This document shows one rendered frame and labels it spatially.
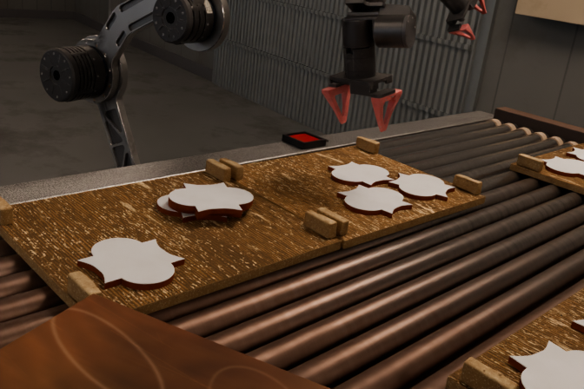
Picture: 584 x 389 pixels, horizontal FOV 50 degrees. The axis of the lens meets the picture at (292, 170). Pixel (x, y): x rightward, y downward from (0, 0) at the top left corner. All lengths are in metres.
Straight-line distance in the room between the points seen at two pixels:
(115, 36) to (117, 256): 1.38
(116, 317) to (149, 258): 0.30
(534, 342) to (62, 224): 0.66
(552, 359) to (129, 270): 0.51
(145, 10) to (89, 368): 1.64
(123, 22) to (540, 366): 1.69
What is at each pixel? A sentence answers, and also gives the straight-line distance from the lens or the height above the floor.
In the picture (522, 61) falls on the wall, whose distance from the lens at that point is 3.92.
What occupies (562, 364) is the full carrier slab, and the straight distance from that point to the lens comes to 0.80.
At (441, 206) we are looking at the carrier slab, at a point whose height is 0.94.
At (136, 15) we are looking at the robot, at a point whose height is 1.10.
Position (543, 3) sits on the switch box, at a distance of 3.71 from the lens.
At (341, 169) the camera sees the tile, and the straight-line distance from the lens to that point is 1.27.
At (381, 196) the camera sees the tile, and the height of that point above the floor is 0.95.
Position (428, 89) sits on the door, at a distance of 4.27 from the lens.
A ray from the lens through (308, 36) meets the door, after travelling 5.18.
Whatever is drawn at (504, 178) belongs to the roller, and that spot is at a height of 0.92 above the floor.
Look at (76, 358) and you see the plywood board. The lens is 0.52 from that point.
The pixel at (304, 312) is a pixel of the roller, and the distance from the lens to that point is 0.83.
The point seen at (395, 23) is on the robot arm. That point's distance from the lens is 1.11.
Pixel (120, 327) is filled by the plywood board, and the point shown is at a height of 1.04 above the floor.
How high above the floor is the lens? 1.35
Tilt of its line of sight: 19 degrees down
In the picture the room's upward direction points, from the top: 7 degrees clockwise
